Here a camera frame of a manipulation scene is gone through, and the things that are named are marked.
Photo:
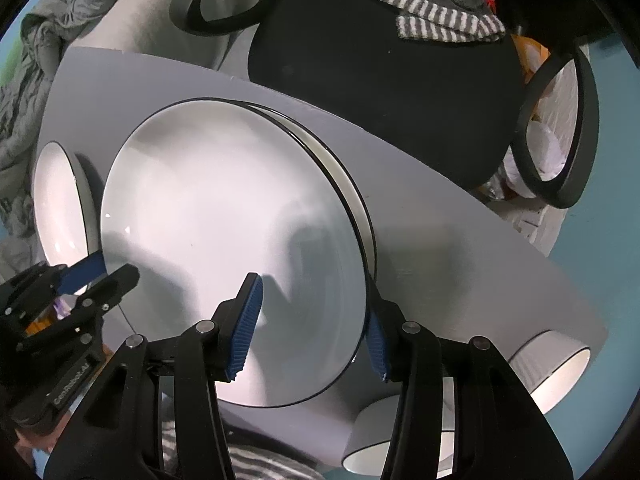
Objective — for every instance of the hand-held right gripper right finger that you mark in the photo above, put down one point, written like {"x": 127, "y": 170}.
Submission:
{"x": 377, "y": 350}

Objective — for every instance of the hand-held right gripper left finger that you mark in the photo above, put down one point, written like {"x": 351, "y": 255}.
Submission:
{"x": 245, "y": 320}

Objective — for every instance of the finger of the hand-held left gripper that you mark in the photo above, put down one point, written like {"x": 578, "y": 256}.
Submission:
{"x": 117, "y": 282}
{"x": 82, "y": 272}

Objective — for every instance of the white bowl with dark rim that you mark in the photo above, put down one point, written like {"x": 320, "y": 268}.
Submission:
{"x": 370, "y": 430}
{"x": 57, "y": 200}
{"x": 560, "y": 375}

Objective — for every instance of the white plate with black rim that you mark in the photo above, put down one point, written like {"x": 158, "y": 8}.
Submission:
{"x": 345, "y": 182}
{"x": 225, "y": 220}

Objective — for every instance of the person's left forearm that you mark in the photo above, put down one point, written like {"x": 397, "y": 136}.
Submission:
{"x": 32, "y": 442}

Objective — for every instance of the person's striped grey clothing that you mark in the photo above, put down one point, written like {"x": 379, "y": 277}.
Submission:
{"x": 265, "y": 465}

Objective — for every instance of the grey crumpled blanket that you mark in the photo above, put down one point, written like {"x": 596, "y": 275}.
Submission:
{"x": 30, "y": 110}

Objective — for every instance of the black office chair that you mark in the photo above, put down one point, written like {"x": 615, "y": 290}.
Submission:
{"x": 390, "y": 100}

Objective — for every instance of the light grey cloth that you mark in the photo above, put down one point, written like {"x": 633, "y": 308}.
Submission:
{"x": 145, "y": 20}

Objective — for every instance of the white plastic bags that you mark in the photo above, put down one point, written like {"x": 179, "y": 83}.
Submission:
{"x": 545, "y": 150}

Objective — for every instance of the grey striped garment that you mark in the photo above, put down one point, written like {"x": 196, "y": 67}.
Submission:
{"x": 440, "y": 17}

